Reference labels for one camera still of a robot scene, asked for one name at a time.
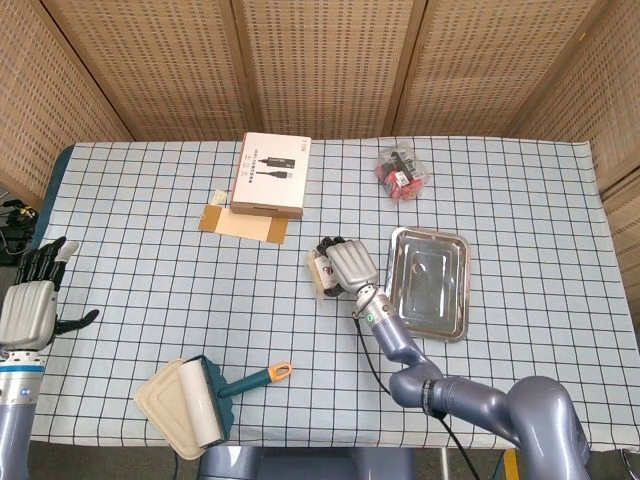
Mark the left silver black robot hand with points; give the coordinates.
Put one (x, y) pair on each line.
(27, 315)

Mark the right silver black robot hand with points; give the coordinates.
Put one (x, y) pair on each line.
(352, 265)

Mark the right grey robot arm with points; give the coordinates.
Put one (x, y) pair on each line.
(400, 340)

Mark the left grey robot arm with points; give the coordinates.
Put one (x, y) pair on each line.
(15, 400)

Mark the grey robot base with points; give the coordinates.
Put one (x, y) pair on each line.
(300, 465)

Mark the stainless steel tray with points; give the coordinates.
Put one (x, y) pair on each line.
(430, 285)

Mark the bag of red items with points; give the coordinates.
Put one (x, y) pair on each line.
(400, 175)

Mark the black yellow equipment on floor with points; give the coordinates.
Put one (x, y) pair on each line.
(20, 212)

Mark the flat brown cardboard piece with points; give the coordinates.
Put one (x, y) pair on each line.
(245, 227)

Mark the white and brown cardboard box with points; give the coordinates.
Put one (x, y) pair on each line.
(270, 175)

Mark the blue checked tablecloth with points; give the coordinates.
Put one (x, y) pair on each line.
(150, 250)

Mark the small clear plastic bag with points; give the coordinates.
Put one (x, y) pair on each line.
(220, 196)

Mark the cream lint roller cover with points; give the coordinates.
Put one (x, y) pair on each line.
(160, 400)

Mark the woven bamboo folding screen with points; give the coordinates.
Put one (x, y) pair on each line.
(325, 65)

